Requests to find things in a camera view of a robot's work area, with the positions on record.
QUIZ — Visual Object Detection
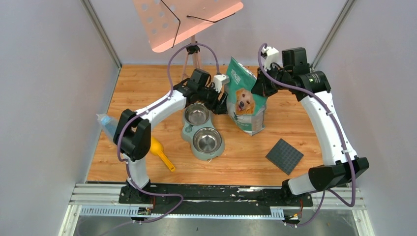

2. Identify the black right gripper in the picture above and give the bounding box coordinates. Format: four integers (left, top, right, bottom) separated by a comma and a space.
252, 63, 293, 97

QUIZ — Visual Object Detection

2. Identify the green dog food bag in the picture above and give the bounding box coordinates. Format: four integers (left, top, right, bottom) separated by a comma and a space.
225, 57, 267, 136

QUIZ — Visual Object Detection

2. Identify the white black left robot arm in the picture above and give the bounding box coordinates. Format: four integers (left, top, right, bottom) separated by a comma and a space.
113, 69, 230, 203

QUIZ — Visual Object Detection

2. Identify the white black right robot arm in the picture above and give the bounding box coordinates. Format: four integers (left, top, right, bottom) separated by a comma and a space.
252, 44, 369, 206

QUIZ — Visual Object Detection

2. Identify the green double pet bowl stand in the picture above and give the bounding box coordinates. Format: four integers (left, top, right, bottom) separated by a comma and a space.
181, 103, 225, 161

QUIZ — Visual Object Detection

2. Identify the near steel bowl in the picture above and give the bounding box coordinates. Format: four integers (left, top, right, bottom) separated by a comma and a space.
192, 127, 222, 154

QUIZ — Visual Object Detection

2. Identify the dark grey studded plate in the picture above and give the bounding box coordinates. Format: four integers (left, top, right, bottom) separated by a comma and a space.
266, 139, 304, 175

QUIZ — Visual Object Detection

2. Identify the yellow plastic scoop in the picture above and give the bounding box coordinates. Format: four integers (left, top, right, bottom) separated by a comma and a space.
149, 136, 176, 172

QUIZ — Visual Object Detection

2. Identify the pink music stand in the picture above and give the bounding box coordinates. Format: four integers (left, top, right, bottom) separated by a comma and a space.
131, 0, 244, 82

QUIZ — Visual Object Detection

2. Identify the clear blue water bottle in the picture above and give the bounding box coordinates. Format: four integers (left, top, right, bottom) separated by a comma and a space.
97, 114, 119, 143

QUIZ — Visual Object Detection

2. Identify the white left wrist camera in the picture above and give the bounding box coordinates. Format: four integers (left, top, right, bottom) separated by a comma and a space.
212, 74, 230, 92

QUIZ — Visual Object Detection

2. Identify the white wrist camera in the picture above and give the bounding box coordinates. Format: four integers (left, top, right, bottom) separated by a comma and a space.
212, 74, 230, 92
261, 46, 280, 71

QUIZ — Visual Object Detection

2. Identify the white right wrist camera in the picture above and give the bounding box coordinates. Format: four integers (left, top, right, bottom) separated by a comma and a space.
261, 46, 280, 71

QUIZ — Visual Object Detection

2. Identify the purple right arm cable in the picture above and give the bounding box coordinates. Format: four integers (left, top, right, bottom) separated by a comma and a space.
258, 43, 357, 228

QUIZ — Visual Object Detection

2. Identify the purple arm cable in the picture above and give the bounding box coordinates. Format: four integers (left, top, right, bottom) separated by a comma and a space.
116, 43, 221, 225
258, 43, 357, 228

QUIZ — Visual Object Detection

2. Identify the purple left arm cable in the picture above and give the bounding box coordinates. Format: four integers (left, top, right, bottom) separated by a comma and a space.
116, 43, 221, 225

